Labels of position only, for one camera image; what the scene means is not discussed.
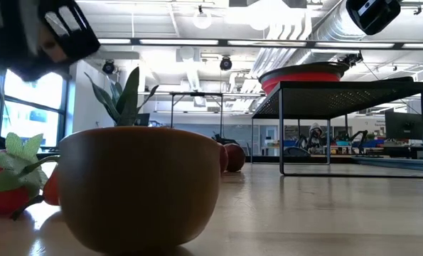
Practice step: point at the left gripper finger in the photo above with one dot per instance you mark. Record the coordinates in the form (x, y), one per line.
(44, 69)
(76, 32)

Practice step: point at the black perforated metal shelf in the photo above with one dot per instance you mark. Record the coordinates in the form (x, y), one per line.
(332, 97)

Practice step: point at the red grey collapsible colander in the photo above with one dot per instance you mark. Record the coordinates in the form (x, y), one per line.
(300, 77)

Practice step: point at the green toy kiwi half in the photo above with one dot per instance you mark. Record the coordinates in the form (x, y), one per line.
(138, 192)

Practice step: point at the dark red toy plum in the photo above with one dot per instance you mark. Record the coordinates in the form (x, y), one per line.
(236, 157)

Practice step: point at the black background robot arm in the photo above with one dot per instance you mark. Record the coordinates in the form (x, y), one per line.
(358, 137)

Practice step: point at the small orange toy fruit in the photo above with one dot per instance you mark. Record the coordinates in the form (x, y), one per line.
(52, 188)

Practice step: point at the large glass window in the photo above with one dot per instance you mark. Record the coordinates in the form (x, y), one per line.
(30, 106)

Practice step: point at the black round ceiling spotlight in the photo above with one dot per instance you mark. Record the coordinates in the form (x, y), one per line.
(108, 67)
(225, 63)

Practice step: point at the black ceiling mounted device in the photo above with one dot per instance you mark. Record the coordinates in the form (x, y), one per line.
(351, 58)

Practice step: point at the potted aloe plant white pot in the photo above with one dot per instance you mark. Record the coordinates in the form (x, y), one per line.
(129, 103)

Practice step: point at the long linear ceiling light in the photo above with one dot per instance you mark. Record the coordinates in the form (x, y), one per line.
(179, 41)

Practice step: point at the small dark monitor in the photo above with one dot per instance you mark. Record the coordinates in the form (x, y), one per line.
(142, 120)

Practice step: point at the large dark monitor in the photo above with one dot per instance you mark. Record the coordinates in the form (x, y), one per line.
(406, 124)

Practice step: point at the round white ceiling lamp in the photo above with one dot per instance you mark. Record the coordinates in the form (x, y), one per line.
(194, 21)

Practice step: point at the person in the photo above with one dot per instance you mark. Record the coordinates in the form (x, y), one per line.
(315, 138)

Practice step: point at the red toy strawberry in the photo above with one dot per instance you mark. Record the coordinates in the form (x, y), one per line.
(5, 202)

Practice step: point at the long blue-edged bench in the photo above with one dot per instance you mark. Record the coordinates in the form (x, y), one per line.
(392, 163)

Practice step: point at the black office chair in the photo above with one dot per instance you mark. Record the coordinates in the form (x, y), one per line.
(296, 151)

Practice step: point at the black tabletop device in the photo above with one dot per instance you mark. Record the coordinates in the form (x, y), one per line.
(223, 138)

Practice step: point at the dark red toy pomegranate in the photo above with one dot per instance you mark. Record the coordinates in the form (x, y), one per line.
(224, 158)

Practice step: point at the ribbed silver ceiling duct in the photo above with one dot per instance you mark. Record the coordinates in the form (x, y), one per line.
(332, 28)

